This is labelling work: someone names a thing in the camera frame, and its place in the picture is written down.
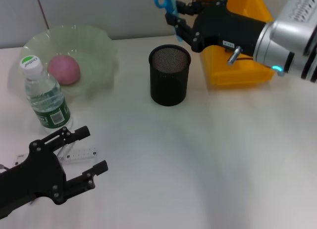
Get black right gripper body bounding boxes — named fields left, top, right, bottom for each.
left=192, top=1, right=267, bottom=58

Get yellow plastic storage bin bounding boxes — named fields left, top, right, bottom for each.
left=197, top=0, right=275, bottom=86

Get transparent plastic ruler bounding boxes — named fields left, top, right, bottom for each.
left=13, top=146, right=99, bottom=169

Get pink peach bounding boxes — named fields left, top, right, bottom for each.
left=47, top=55, right=81, bottom=86

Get black mesh pen cup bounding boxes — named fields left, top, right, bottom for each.
left=148, top=44, right=191, bottom=106

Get blue scissors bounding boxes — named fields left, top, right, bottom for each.
left=154, top=0, right=184, bottom=44

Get clear water bottle green label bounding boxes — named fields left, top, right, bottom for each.
left=19, top=55, right=74, bottom=134

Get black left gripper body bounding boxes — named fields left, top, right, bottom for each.
left=0, top=139, right=67, bottom=219

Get translucent green fruit plate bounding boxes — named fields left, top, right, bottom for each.
left=9, top=25, right=118, bottom=98

